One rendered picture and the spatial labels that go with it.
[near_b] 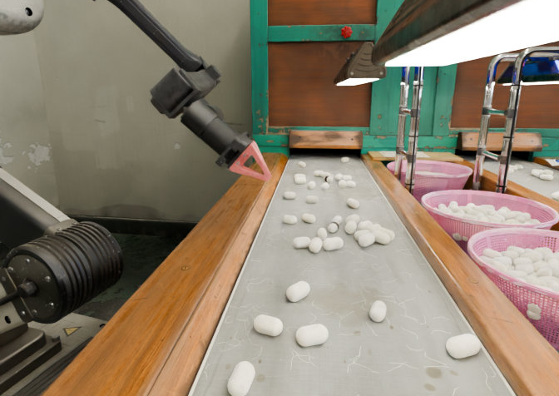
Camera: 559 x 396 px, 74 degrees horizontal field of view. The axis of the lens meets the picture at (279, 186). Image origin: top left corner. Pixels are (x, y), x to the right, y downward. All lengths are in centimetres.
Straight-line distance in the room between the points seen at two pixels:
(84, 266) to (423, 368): 49
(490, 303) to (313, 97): 121
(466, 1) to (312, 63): 143
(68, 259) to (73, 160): 246
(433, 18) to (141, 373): 36
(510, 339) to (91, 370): 41
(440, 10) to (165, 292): 43
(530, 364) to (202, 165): 235
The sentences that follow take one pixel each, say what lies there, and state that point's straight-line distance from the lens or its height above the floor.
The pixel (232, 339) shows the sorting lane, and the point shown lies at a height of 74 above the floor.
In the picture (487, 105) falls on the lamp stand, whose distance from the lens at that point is 127.
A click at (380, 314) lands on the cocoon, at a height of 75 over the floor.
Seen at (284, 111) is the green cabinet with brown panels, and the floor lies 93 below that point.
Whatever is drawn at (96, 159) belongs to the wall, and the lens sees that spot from 298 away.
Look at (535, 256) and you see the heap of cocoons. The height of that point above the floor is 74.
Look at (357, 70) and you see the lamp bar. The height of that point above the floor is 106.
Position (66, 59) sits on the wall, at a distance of 304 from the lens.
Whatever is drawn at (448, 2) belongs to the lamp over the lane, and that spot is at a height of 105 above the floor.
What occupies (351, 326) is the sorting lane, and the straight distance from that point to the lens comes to 49.
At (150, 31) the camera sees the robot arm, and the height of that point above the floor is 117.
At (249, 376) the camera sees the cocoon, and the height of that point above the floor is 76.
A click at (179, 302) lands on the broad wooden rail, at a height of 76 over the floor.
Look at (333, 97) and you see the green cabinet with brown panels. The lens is 159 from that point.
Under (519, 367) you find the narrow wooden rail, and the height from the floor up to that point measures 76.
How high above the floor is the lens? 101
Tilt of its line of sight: 14 degrees down
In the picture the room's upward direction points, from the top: straight up
